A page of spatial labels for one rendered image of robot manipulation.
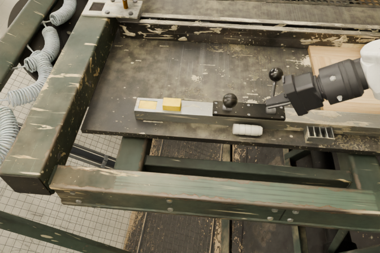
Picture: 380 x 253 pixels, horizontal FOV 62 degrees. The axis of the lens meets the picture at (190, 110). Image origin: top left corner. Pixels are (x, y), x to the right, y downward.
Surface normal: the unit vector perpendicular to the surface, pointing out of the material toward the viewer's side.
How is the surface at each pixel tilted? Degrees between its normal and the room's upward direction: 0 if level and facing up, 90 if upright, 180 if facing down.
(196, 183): 57
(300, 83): 25
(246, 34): 90
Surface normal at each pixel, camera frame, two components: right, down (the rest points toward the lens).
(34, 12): 0.54, -0.49
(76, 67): 0.00, -0.63
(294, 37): -0.09, 0.77
